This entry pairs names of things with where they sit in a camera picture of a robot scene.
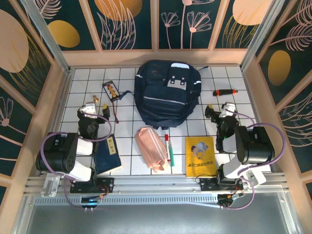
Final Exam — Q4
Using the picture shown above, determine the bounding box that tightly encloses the dark blue book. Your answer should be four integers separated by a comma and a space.
93, 134, 123, 176

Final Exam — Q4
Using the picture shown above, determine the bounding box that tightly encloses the yellow book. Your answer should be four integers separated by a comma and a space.
185, 136, 217, 178

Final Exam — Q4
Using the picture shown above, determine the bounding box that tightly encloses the navy blue backpack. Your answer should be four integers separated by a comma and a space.
119, 59, 209, 130

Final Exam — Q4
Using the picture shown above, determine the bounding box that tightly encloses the pink pencil case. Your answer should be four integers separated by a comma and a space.
135, 126, 170, 174

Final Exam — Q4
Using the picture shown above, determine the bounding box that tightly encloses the green marker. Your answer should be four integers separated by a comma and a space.
169, 142, 176, 167

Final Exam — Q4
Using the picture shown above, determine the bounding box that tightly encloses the black framed orange figurine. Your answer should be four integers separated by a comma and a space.
102, 81, 122, 102

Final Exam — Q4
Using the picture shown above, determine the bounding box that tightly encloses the red black screwdriver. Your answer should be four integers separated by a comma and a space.
212, 89, 238, 97

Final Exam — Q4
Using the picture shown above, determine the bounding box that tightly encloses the red capped white marker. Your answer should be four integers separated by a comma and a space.
164, 134, 171, 162

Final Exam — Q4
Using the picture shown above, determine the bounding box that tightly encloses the grey metal panel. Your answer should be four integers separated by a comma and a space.
14, 192, 300, 234

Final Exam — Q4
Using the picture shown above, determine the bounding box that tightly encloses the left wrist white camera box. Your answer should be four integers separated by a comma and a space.
81, 103, 98, 119

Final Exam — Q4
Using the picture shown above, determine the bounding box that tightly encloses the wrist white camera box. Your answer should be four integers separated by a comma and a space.
81, 103, 98, 119
221, 102, 236, 115

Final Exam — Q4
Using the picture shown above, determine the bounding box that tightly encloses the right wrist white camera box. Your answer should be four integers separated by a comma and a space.
221, 102, 236, 115

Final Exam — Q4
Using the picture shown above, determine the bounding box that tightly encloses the white plastic hollow bracket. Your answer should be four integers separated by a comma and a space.
245, 168, 267, 186

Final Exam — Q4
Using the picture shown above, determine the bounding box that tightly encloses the white plastic clamp bracket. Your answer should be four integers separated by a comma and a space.
40, 173, 61, 197

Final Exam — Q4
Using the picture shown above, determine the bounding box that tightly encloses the small electronics board with wires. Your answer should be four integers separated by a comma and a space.
80, 195, 104, 211
217, 192, 245, 209

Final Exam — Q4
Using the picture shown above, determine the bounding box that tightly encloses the aluminium frame post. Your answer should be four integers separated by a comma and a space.
20, 0, 72, 74
240, 0, 286, 72

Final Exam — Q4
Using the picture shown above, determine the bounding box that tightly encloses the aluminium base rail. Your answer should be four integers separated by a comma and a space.
24, 172, 288, 195

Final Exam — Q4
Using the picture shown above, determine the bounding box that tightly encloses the grey slotted cable duct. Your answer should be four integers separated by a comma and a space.
34, 194, 221, 208

